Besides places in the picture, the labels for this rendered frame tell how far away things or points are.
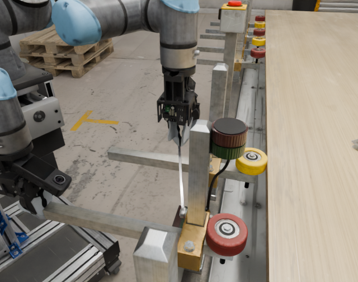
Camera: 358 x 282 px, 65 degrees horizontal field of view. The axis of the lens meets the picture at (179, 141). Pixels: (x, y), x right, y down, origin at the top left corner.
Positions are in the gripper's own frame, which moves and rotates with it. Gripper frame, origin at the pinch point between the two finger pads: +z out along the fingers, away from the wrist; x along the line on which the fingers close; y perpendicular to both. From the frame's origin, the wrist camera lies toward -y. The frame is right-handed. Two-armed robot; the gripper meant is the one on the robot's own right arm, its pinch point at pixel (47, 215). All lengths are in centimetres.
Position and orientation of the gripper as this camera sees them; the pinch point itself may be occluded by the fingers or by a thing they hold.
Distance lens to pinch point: 76.6
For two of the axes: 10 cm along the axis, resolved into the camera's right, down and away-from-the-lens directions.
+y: -9.7, -1.4, 2.0
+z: 0.0, 8.3, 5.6
